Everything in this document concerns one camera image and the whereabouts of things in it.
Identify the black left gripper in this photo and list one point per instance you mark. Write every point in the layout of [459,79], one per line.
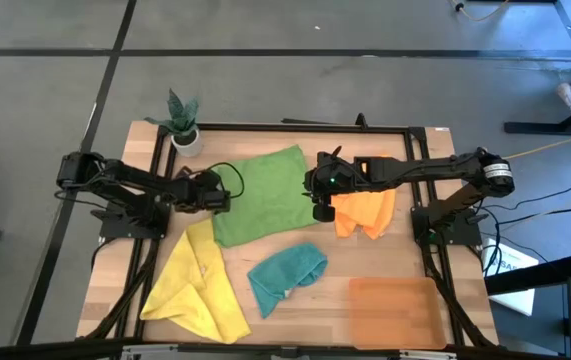
[205,192]

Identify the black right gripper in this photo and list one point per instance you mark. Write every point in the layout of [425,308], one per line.
[325,177]

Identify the silver aluminium bar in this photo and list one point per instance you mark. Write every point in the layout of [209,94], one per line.
[165,350]

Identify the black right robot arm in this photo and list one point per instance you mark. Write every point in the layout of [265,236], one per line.
[440,170]

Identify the potted plant in grey pot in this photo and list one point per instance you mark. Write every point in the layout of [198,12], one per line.
[187,145]

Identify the teal microfiber towel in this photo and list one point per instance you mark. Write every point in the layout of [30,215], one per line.
[285,272]

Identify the yellow microfiber towel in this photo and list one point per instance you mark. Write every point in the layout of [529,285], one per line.
[190,285]

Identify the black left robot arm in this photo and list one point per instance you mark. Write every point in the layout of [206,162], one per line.
[130,180]

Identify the black beam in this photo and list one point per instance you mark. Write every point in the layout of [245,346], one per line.
[540,272]

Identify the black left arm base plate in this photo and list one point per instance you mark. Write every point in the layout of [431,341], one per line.
[115,231]

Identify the green microfiber towel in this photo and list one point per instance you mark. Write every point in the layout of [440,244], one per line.
[270,200]

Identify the black horizontal bar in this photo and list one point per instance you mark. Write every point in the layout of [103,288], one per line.
[40,352]

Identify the white printed box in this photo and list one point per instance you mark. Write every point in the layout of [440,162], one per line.
[517,302]

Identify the black table-level camera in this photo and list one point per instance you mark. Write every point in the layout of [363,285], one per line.
[361,121]

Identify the black metal table frame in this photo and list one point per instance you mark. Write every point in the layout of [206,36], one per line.
[235,127]

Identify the black desk base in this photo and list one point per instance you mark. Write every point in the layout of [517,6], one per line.
[540,128]

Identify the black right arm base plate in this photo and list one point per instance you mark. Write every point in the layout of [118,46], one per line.
[467,235]

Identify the orange microfiber towel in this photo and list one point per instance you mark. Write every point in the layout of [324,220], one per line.
[365,210]

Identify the orange plastic basket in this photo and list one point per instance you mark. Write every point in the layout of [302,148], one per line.
[395,312]

